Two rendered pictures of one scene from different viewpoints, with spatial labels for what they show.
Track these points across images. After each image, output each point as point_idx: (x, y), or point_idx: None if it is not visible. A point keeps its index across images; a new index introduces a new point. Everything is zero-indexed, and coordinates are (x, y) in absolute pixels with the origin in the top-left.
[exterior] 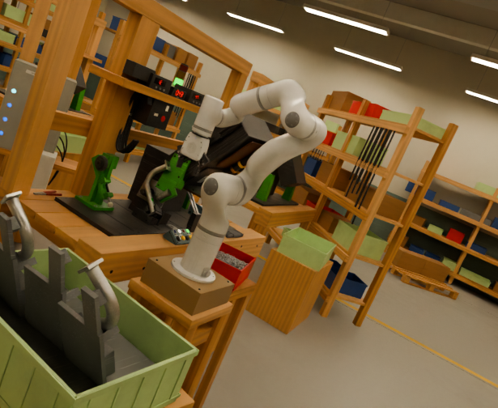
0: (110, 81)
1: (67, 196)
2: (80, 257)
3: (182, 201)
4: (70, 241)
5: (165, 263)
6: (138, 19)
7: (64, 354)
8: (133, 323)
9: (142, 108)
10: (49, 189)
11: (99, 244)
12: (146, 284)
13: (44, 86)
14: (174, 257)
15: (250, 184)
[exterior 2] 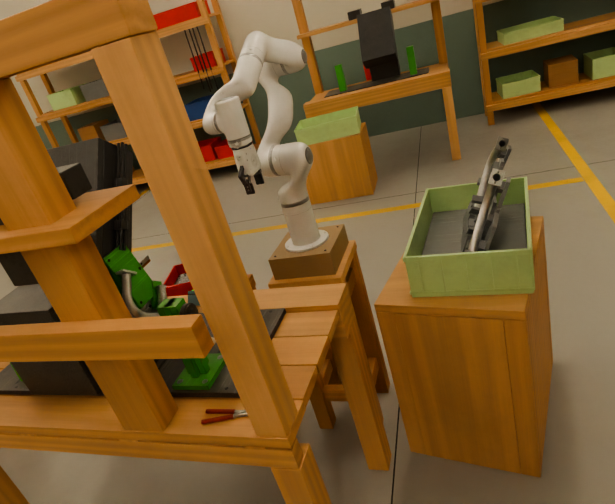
0: (121, 211)
1: (196, 412)
2: (406, 247)
3: None
4: (336, 320)
5: (322, 247)
6: (11, 89)
7: None
8: (423, 223)
9: None
10: (199, 433)
11: (327, 295)
12: (337, 268)
13: (236, 248)
14: (298, 253)
15: (279, 142)
